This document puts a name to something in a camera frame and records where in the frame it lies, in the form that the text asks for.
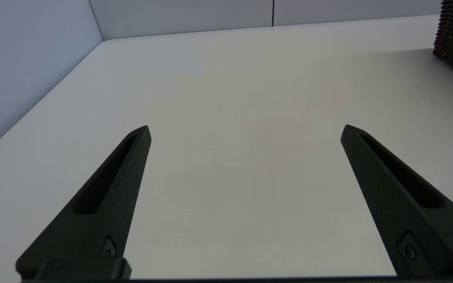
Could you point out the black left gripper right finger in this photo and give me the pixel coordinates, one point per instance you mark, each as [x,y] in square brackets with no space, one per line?
[411,212]

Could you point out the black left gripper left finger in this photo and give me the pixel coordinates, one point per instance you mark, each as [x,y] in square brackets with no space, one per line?
[100,204]

